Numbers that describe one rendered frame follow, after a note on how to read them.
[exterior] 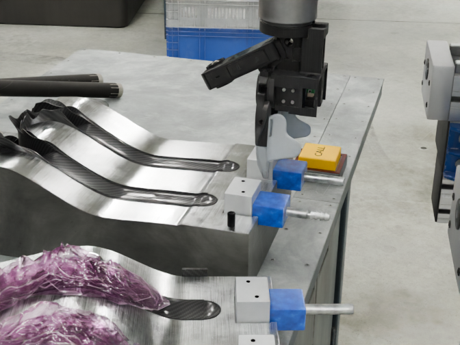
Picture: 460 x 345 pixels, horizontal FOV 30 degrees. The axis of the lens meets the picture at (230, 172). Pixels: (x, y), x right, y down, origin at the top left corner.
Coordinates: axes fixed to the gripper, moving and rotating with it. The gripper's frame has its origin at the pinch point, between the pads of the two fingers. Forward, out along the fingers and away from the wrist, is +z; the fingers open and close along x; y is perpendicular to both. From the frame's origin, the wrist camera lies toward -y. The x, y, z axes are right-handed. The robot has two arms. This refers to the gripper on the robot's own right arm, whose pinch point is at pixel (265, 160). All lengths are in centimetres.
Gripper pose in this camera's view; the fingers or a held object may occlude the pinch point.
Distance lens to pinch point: 118.9
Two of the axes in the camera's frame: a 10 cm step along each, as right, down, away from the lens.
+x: 2.7, -4.1, 8.7
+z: -0.2, 9.0, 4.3
